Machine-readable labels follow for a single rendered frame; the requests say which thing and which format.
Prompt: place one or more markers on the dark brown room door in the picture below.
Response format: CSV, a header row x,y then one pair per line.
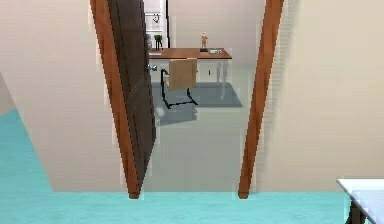
x,y
133,83

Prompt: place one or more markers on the tan chair black frame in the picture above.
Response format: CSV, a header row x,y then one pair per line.
x,y
181,75

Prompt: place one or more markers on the small blue flat object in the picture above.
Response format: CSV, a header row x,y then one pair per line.
x,y
215,51

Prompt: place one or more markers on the brown top white desk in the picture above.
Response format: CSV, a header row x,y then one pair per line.
x,y
190,53

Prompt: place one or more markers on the tan figurine statue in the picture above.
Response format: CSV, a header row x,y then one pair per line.
x,y
204,40

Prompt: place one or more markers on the brown wooden door frame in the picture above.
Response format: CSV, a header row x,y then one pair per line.
x,y
263,93

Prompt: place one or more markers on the green house plant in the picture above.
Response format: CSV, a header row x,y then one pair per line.
x,y
158,39

